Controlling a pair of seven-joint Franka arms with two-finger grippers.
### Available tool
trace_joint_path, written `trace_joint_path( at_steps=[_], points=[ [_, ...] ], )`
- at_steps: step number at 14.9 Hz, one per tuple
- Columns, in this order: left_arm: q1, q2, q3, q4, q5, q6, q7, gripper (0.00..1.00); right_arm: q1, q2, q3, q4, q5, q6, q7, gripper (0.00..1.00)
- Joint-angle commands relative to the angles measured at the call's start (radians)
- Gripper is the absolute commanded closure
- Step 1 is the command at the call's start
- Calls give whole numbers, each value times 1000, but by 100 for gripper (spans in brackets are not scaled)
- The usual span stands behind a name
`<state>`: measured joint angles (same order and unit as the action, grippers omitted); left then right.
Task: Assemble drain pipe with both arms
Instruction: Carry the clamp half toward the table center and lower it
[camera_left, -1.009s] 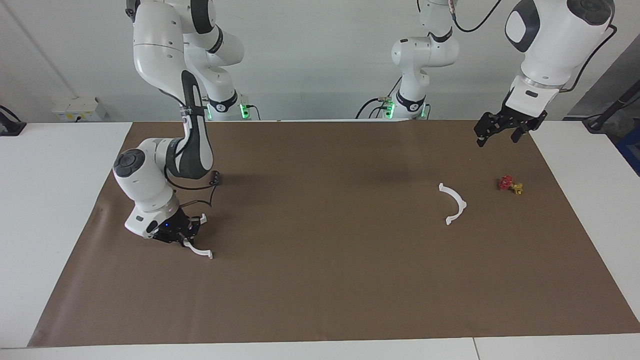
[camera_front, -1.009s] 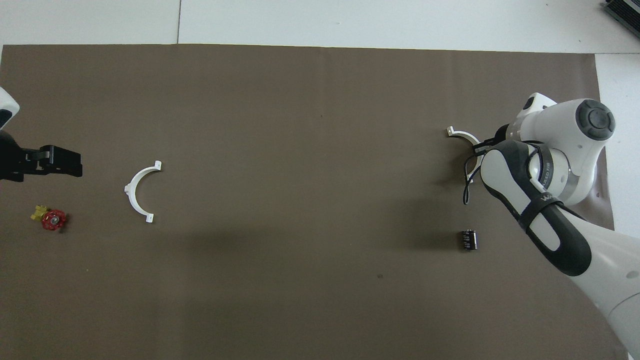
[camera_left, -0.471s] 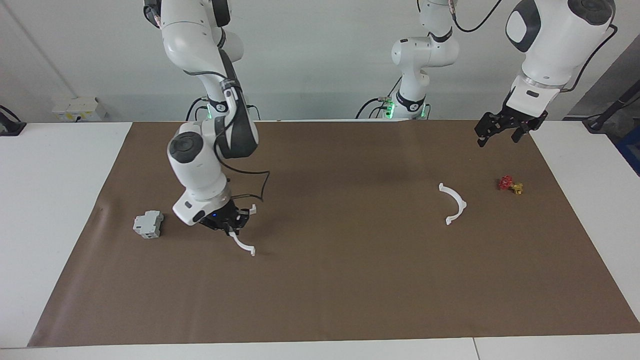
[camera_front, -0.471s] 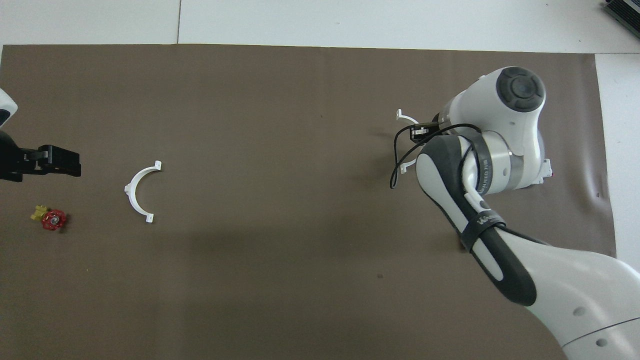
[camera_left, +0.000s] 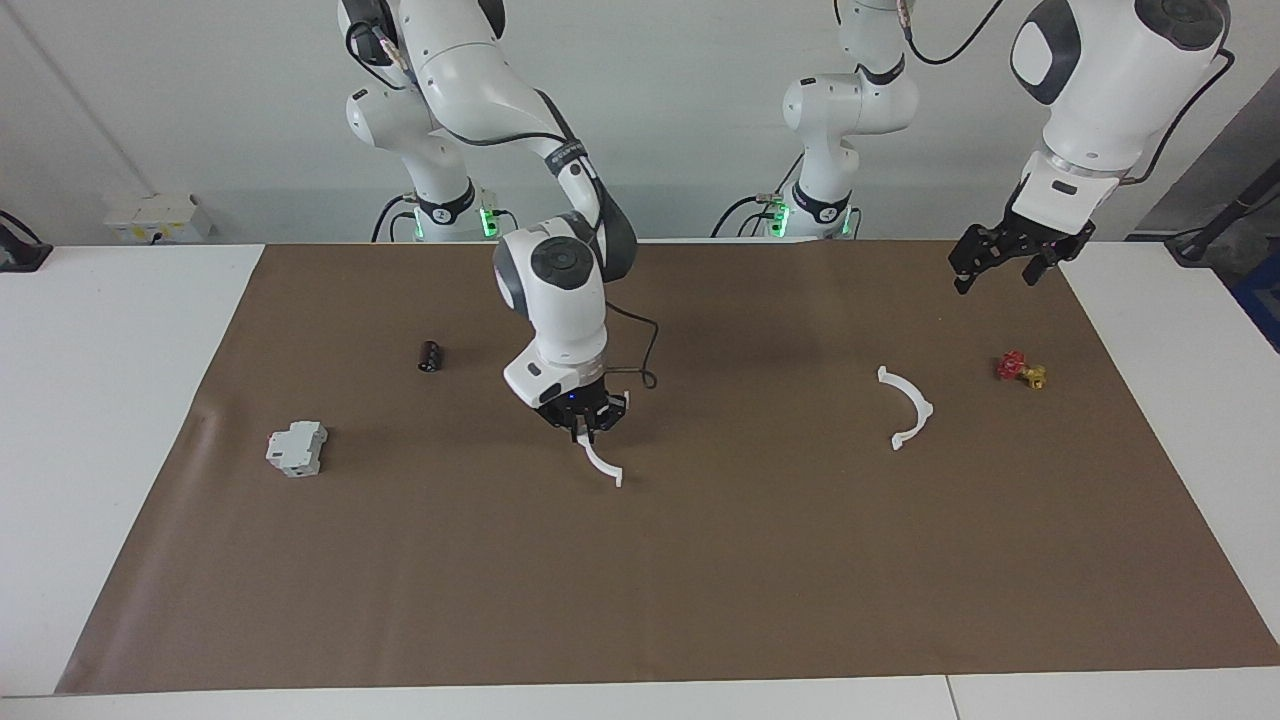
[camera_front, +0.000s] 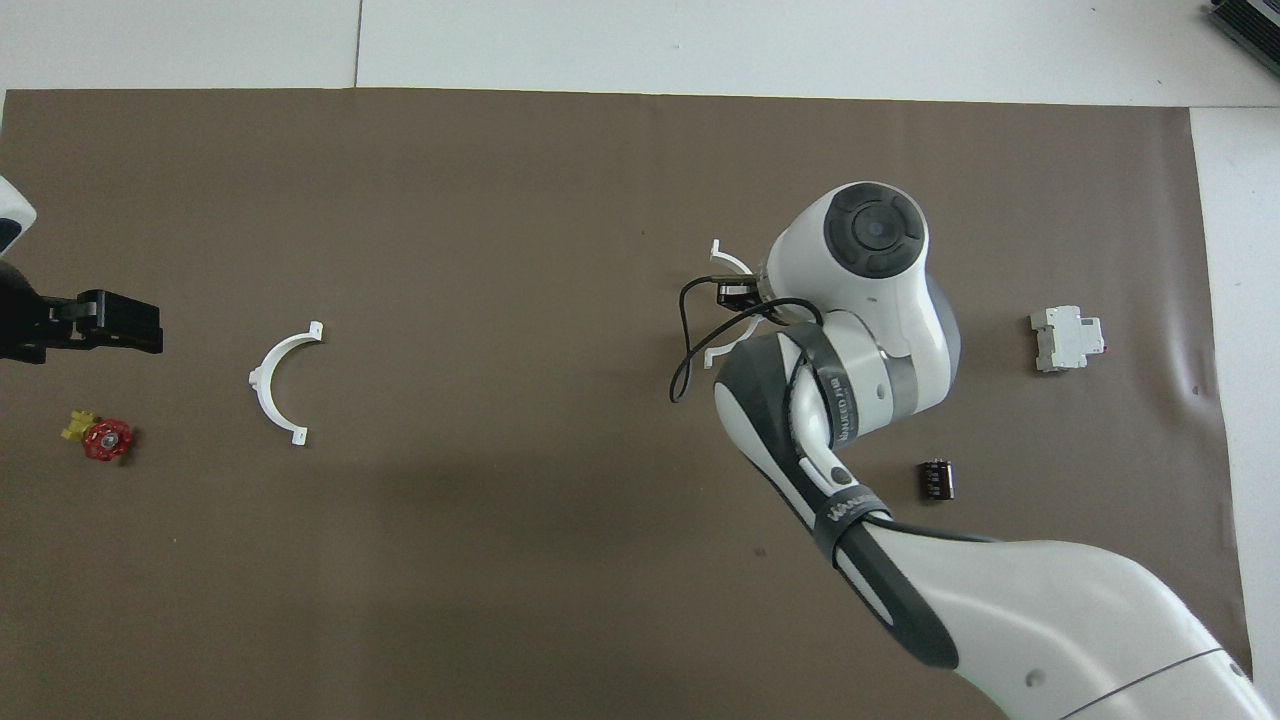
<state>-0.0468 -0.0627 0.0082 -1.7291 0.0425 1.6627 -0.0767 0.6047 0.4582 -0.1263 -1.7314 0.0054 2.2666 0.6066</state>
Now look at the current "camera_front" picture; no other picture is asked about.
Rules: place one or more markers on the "black cylindrical capacitor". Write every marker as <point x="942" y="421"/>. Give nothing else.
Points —
<point x="937" y="480"/>

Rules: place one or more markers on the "black ribbed device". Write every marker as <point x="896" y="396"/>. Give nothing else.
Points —
<point x="1250" y="20"/>

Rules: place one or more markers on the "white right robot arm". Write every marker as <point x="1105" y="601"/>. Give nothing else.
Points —
<point x="1000" y="620"/>

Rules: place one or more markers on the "red and yellow valve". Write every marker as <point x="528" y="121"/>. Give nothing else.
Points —
<point x="106" y="440"/>

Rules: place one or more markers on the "white circuit breaker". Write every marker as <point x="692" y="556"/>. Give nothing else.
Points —
<point x="1065" y="340"/>

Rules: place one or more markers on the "brown paper table mat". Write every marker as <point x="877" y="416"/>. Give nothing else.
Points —
<point x="500" y="200"/>

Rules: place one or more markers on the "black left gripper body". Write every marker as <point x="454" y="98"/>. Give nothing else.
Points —
<point x="22" y="300"/>

